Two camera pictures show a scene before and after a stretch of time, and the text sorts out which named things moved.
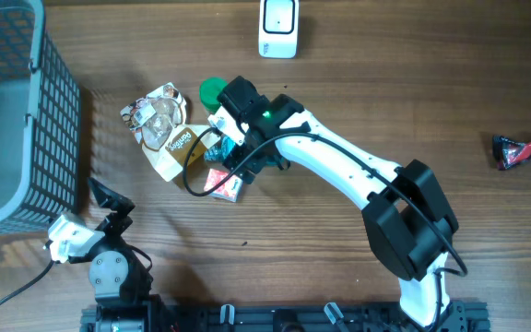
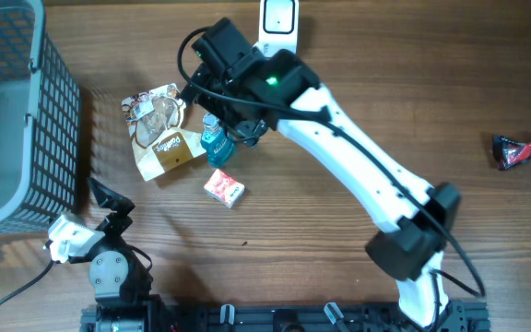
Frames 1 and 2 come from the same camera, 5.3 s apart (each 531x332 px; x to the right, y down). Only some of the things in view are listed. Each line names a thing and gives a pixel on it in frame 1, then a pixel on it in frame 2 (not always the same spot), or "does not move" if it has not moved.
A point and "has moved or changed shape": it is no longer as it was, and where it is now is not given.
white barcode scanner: (278, 29) does not move
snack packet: (159, 120) has moved or changed shape
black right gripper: (253, 161) -> (250, 133)
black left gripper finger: (110, 199) does not move
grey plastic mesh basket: (26, 123) does not move
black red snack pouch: (508, 153) does not move
